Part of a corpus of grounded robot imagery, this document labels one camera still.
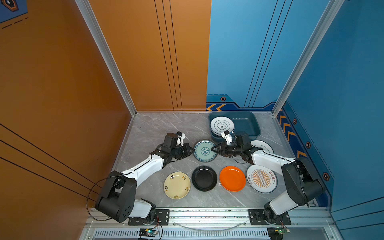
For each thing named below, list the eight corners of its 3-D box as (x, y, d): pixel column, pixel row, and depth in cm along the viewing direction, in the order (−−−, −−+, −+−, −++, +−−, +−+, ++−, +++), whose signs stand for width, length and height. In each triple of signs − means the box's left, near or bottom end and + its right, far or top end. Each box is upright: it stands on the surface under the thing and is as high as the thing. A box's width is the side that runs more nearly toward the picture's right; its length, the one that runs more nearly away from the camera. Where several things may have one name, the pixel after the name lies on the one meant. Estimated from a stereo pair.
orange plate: (220, 191, 83) (221, 190, 81) (218, 167, 92) (218, 165, 91) (247, 191, 83) (248, 190, 81) (242, 167, 92) (243, 165, 91)
